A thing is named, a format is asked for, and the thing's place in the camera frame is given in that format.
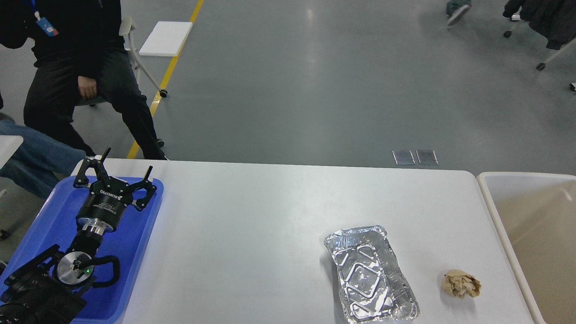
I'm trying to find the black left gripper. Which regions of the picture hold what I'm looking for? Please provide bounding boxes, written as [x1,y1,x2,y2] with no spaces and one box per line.
[72,147,157,234]

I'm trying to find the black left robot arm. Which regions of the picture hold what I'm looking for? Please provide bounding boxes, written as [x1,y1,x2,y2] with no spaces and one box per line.
[1,153,163,324]

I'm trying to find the blue plastic tray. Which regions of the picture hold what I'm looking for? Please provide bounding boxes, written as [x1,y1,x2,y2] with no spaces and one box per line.
[1,176,164,324]

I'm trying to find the person in blue jeans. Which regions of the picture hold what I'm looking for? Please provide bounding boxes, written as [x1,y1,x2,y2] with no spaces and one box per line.
[0,113,88,199]

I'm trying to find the white side table corner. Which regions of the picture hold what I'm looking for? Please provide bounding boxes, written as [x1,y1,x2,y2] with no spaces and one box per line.
[0,135,23,168]

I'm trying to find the person in black clothes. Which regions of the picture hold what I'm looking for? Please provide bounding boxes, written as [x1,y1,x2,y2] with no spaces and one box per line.
[1,0,166,160]

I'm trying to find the white office chair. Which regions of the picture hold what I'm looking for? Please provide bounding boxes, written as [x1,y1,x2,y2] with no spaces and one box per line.
[76,16,193,108]

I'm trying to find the aluminium foil tray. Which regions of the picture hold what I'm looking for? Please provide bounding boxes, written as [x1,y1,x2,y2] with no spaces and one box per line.
[324,225,420,324]

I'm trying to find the left floor plate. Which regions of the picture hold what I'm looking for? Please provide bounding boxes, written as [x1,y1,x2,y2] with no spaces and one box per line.
[392,149,415,166]

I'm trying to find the floor plate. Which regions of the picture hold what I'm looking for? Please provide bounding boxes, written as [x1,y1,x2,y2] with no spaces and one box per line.
[392,149,415,166]
[416,149,439,166]

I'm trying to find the right floor plate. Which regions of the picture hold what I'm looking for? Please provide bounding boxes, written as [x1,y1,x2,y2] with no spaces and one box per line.
[416,149,439,166]

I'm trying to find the crumpled brown paper ball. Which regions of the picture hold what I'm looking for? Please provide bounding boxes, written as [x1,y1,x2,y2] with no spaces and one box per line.
[441,269,482,299]

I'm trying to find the person in grey trousers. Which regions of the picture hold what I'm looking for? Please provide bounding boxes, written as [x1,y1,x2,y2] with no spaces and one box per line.
[446,0,472,27]

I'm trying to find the beige plastic bin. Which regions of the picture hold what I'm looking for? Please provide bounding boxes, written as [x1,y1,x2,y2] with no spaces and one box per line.
[477,172,576,324]

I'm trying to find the chair with dark jacket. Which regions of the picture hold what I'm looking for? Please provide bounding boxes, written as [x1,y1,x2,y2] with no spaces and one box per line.
[502,0,576,71]

